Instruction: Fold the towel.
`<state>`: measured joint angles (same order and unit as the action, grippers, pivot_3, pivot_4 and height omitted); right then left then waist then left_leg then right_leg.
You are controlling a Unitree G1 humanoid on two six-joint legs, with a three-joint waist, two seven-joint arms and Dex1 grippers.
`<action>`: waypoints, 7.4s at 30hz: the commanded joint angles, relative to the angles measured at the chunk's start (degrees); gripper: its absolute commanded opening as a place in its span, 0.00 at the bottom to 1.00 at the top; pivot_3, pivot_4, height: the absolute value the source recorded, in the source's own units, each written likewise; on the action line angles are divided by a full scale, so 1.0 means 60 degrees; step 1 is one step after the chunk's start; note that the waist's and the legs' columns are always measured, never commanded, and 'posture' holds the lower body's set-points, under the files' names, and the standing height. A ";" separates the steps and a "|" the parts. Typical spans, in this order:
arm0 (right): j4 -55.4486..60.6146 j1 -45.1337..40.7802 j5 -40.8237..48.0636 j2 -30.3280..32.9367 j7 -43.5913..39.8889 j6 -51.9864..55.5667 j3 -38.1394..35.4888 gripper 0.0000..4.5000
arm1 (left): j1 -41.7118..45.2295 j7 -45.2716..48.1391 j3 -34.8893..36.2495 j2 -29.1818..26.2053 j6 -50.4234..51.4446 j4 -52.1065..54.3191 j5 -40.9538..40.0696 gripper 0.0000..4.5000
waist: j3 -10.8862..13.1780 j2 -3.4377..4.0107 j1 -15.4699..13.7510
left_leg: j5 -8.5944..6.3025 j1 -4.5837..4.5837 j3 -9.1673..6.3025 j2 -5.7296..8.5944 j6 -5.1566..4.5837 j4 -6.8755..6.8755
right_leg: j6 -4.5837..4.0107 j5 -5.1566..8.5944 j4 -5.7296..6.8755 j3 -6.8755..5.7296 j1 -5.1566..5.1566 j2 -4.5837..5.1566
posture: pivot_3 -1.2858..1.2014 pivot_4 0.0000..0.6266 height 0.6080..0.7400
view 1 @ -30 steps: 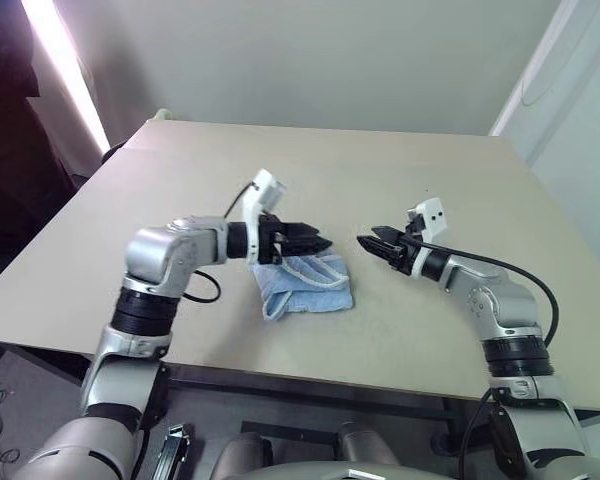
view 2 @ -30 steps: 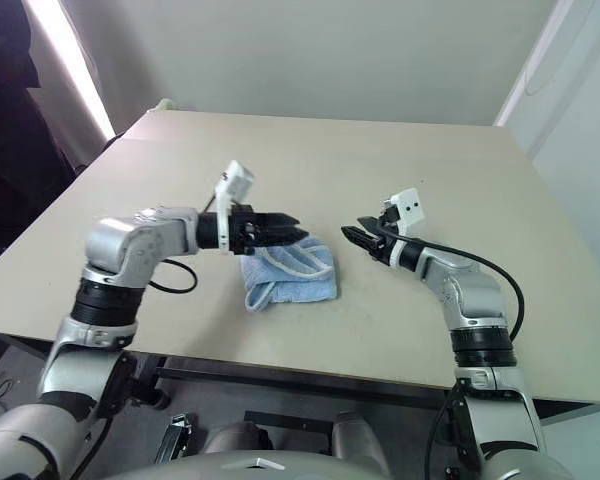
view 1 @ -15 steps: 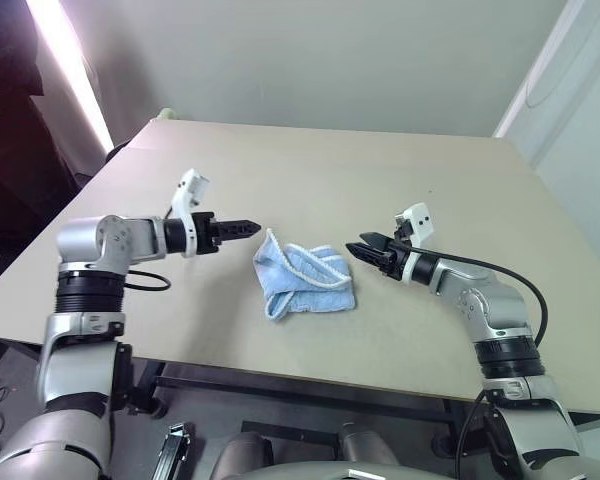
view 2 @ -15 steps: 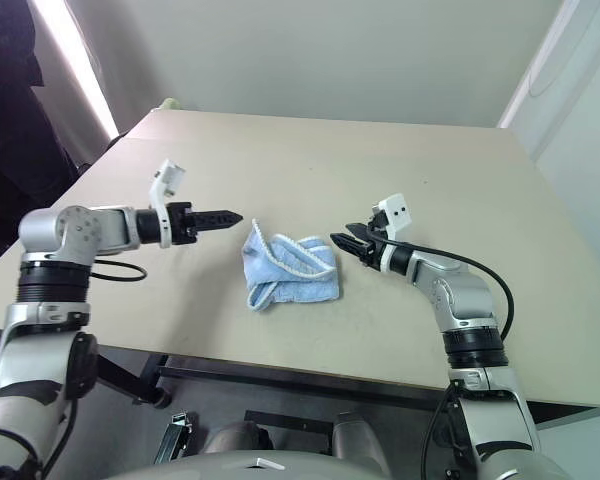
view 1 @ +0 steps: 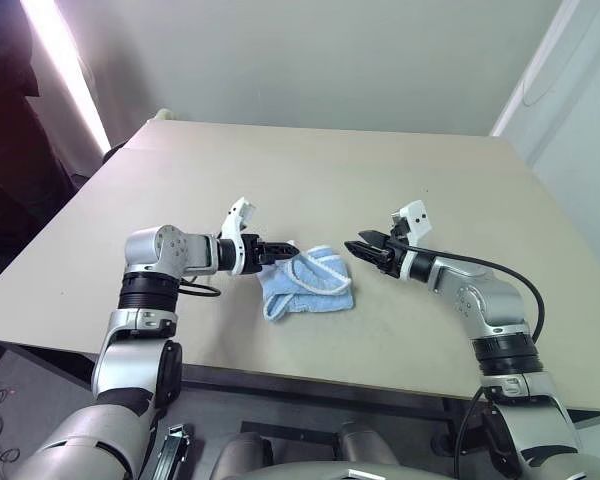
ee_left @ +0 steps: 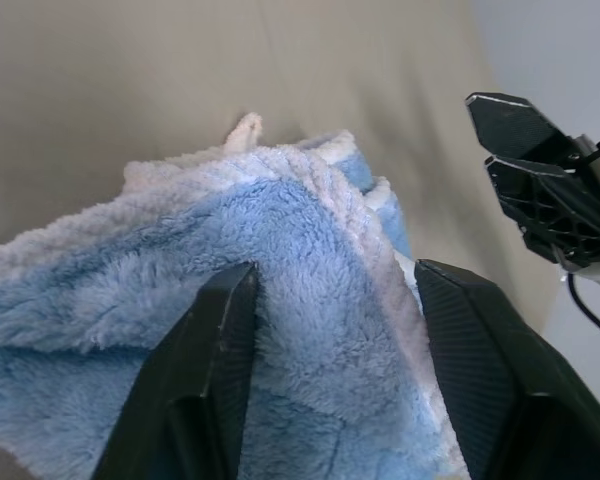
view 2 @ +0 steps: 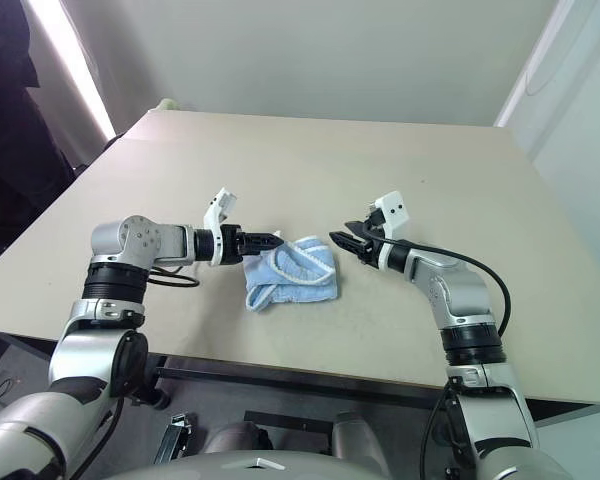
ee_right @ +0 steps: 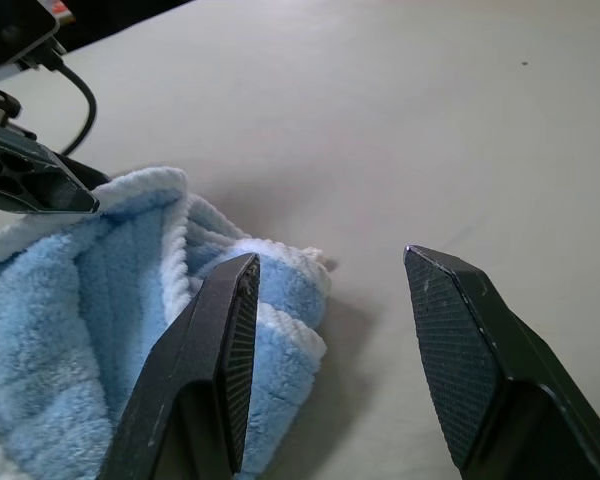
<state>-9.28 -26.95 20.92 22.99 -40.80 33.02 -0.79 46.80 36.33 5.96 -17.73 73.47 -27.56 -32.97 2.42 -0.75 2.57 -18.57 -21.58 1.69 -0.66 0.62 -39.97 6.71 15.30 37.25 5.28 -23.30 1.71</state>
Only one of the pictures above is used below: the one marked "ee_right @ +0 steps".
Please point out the light blue towel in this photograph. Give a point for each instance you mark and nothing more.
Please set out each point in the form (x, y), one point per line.
(55, 300)

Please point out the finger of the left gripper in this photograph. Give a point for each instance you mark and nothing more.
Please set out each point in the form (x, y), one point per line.
(87, 172)
(40, 192)

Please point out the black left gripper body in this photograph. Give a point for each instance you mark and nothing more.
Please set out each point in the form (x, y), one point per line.
(8, 103)

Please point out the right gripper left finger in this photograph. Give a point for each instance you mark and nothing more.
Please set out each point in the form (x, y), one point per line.
(185, 360)

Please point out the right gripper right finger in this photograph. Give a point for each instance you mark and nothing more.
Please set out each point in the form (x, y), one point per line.
(480, 380)

